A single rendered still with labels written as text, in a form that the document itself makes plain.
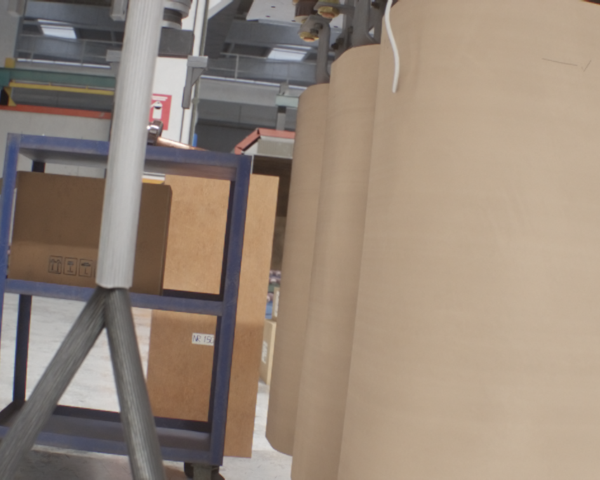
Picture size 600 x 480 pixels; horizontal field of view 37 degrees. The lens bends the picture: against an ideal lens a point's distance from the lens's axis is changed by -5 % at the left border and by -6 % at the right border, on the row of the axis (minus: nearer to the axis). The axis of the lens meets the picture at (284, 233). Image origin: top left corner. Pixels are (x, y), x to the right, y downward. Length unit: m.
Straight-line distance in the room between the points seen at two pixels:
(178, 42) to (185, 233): 1.28
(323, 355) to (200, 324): 1.28
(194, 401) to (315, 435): 1.29
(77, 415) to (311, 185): 1.08
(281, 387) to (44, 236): 0.72
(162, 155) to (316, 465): 0.93
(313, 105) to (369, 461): 1.08
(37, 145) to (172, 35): 0.68
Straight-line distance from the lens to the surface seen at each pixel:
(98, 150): 2.36
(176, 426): 2.81
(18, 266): 2.43
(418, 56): 1.35
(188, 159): 2.34
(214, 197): 3.01
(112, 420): 2.82
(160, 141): 2.42
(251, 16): 2.76
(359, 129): 1.75
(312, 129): 2.21
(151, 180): 12.11
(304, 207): 2.19
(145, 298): 2.34
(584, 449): 1.36
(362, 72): 1.77
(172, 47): 1.82
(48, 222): 2.42
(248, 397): 3.06
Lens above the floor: 0.67
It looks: 1 degrees up
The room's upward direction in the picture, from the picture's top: 6 degrees clockwise
